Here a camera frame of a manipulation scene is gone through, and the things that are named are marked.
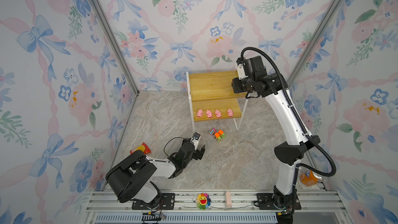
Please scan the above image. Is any green truck orange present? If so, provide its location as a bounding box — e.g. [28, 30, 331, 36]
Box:
[218, 130, 226, 138]
[214, 132, 223, 142]

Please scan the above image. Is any orange drink can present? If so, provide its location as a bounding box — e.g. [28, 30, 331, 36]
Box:
[300, 170, 323, 187]

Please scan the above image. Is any wooden two-tier shelf white frame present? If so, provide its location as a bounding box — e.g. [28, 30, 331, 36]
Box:
[186, 71, 248, 131]

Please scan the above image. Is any green truck orange top near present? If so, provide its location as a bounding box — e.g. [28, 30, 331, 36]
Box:
[214, 132, 223, 142]

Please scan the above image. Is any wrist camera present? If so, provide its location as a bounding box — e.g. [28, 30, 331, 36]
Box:
[236, 58, 250, 80]
[190, 132, 201, 150]

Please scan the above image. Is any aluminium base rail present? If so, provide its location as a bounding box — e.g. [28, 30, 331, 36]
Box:
[81, 189, 353, 224]

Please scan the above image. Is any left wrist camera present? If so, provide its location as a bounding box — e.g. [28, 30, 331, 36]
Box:
[190, 132, 201, 150]

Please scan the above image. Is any red snack packet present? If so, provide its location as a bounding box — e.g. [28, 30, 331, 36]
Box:
[130, 142, 151, 154]

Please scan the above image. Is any pink eraser block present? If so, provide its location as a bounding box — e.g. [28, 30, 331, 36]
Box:
[225, 191, 232, 208]

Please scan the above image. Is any pink pig toy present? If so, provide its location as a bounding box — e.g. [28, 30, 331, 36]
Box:
[206, 110, 213, 119]
[197, 108, 203, 118]
[215, 110, 222, 118]
[227, 108, 234, 117]

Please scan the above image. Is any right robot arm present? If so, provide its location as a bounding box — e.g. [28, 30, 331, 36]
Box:
[232, 56, 313, 211]

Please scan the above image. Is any colourful smiling flower plush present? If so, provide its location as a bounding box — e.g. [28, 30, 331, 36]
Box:
[195, 193, 211, 210]

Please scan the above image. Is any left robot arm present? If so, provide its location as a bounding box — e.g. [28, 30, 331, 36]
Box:
[105, 132, 205, 205]

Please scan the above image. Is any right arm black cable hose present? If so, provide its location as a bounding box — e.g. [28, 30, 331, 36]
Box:
[240, 47, 337, 177]

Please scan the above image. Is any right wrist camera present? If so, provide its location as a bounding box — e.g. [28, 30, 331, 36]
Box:
[236, 58, 250, 80]

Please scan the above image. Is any green truck orange top far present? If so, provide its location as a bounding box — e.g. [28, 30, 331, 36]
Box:
[218, 130, 226, 138]

